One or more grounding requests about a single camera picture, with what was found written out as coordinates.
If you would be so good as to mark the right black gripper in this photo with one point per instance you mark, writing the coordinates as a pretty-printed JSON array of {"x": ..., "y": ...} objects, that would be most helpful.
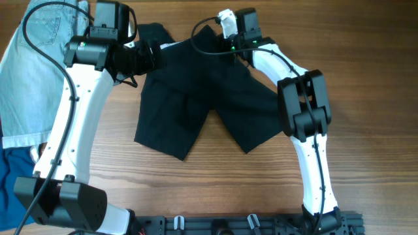
[{"x": 221, "y": 43}]

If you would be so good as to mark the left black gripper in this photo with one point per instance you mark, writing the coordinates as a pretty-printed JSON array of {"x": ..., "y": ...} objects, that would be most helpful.
[{"x": 147, "y": 64}]

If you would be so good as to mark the black shorts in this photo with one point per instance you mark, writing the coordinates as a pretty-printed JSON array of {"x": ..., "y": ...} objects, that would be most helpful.
[{"x": 193, "y": 80}]

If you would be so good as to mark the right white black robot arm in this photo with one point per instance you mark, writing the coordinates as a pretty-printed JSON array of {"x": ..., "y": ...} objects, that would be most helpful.
[{"x": 304, "y": 113}]

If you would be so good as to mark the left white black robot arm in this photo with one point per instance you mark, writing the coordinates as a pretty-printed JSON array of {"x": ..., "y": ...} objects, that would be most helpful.
[{"x": 58, "y": 193}]

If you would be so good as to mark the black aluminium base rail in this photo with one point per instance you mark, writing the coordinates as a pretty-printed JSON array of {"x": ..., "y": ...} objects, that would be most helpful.
[{"x": 281, "y": 224}]

